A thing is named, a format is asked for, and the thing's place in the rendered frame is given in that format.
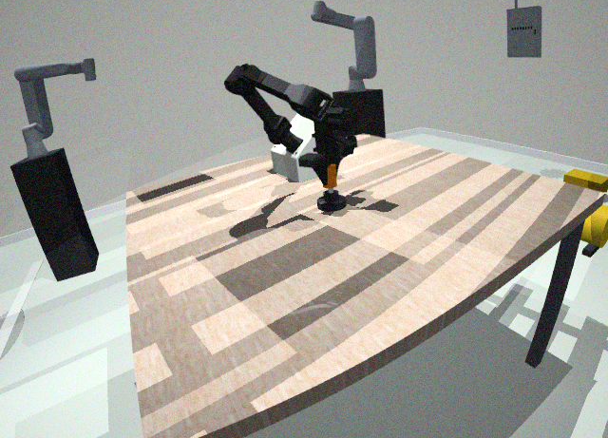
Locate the orange cylinder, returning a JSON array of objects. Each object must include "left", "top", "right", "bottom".
[{"left": 323, "top": 163, "right": 337, "bottom": 188}]

